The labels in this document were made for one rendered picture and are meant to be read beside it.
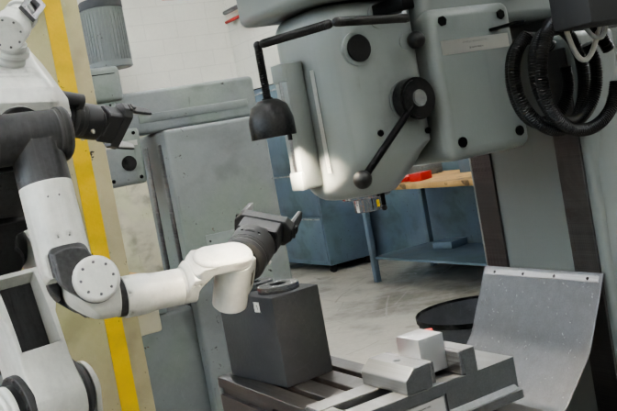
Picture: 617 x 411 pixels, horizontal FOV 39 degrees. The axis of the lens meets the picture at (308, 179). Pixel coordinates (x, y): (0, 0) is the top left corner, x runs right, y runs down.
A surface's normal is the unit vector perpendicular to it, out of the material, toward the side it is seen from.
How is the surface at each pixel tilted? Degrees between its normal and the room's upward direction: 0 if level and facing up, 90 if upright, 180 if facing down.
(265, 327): 90
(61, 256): 75
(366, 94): 90
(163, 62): 90
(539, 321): 63
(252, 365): 90
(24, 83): 35
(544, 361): 45
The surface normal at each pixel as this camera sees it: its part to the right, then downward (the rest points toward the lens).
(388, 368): -0.68, -0.63
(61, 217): 0.41, -0.30
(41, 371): 0.49, -0.56
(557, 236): -0.85, 0.18
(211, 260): 0.12, -0.87
